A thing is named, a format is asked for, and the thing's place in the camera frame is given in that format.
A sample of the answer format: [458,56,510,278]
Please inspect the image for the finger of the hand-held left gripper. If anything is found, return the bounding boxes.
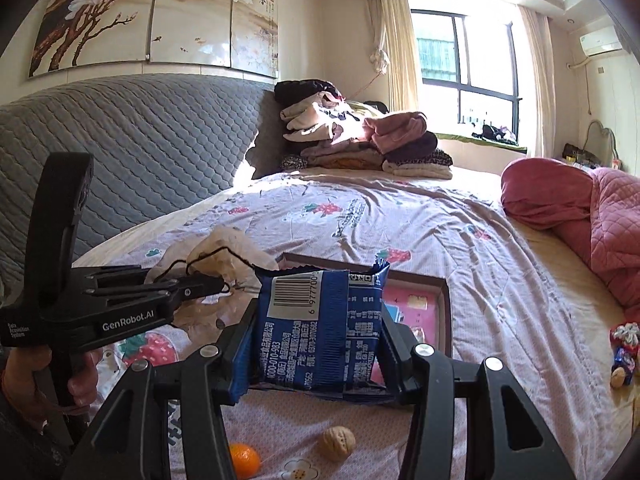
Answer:
[72,264,151,289]
[90,277,226,306]

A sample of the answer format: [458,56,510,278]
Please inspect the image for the printed bedsheet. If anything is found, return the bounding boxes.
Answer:
[75,170,627,480]

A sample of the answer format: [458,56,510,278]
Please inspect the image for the dark clothes on windowsill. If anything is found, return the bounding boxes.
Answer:
[472,124,519,144]

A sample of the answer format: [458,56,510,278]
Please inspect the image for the window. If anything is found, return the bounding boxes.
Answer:
[410,9,521,147]

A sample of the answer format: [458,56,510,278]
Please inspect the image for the person's left forearm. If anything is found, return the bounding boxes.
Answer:
[0,395,78,480]

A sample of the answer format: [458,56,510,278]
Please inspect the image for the person's left hand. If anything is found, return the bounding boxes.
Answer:
[0,347,101,409]

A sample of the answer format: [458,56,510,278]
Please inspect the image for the dark bag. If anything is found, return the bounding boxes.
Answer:
[564,143,601,164]

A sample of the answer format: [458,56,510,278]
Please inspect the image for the pink quilt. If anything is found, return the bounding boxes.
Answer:
[501,157,640,324]

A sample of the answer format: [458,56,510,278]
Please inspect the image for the grey quilted headboard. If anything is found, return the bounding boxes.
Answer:
[0,74,279,282]

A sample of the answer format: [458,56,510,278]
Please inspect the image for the pile of folded clothes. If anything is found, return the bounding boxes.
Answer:
[274,79,455,181]

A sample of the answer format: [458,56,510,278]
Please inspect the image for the cream cloth with black string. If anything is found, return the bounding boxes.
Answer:
[147,225,281,332]

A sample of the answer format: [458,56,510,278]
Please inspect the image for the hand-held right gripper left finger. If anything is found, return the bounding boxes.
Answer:
[62,301,261,480]

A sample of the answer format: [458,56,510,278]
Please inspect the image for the pink book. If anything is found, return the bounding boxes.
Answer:
[382,280,442,357]

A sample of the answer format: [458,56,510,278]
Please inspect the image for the blue snack packet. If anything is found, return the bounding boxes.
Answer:
[252,259,396,404]

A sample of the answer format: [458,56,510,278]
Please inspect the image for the dark cardboard box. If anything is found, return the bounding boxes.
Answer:
[277,252,454,362]

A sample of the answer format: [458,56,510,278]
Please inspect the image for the white air conditioner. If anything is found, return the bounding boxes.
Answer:
[579,27,624,57]

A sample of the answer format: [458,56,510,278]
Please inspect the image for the orange tangerine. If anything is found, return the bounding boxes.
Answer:
[229,442,263,479]

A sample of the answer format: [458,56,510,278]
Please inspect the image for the beige curtain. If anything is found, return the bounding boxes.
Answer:
[517,5,556,159]
[365,0,426,122]

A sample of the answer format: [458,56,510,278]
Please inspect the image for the green windowsill cushion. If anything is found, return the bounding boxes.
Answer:
[435,132,529,154]

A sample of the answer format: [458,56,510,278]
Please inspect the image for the floral wall art panel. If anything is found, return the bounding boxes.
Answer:
[27,0,280,80]

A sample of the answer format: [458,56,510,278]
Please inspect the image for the small blue wrapped candy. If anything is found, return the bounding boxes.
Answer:
[613,346,638,371]

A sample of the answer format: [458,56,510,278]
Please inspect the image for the white chair back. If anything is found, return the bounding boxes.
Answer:
[585,120,619,166]

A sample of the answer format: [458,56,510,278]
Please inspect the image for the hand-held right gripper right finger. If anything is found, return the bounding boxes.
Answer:
[377,322,576,480]

